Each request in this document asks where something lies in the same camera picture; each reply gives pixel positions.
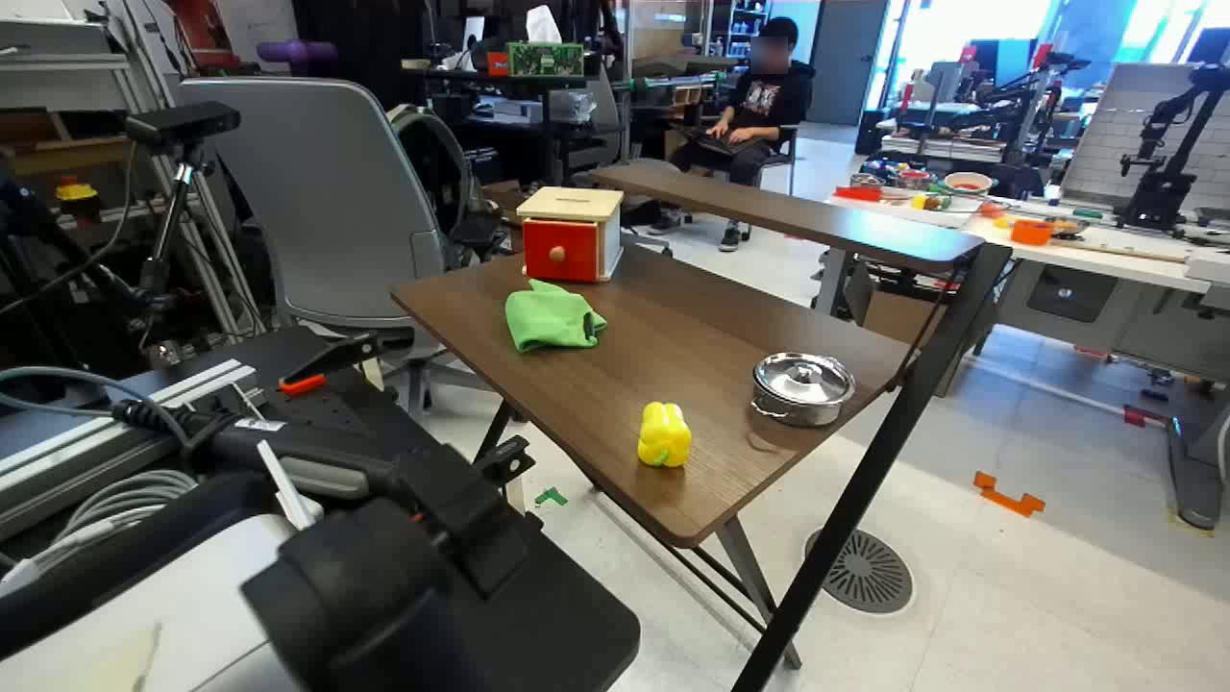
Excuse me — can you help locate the green microfiber towel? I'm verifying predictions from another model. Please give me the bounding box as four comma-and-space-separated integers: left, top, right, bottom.
501, 278, 609, 359

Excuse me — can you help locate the dark wooden table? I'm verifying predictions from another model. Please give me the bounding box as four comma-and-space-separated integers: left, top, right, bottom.
388, 156, 1013, 692

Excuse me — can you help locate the yellow toy bell pepper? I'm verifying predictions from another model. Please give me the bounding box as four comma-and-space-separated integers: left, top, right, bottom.
633, 401, 694, 471

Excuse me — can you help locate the red wooden drawer box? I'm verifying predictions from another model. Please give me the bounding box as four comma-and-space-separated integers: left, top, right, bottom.
512, 184, 626, 289

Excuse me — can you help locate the silver metal pot lid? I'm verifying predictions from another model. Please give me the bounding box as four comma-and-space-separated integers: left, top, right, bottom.
747, 350, 857, 430

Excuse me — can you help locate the seated person in black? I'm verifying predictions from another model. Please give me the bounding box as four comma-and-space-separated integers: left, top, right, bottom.
670, 16, 820, 253

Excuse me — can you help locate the green electronics box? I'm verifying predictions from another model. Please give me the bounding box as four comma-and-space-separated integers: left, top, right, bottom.
502, 39, 588, 80

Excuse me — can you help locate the grey office chair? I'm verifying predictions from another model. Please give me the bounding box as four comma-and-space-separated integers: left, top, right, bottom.
173, 74, 452, 415

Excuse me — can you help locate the round metal floor drain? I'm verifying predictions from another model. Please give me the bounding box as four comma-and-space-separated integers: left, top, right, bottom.
804, 525, 920, 620

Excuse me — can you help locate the orange plastic block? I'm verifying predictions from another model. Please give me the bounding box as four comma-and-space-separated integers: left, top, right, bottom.
1007, 215, 1057, 250

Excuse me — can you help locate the white workbench desk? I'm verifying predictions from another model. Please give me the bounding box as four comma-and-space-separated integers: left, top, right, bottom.
831, 177, 1230, 535

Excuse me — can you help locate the orange plastic floor bracket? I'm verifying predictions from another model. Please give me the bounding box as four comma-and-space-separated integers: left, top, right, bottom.
968, 470, 1049, 523

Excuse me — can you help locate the aluminium extrusion rail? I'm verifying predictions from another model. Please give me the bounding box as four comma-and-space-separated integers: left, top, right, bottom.
0, 353, 260, 543

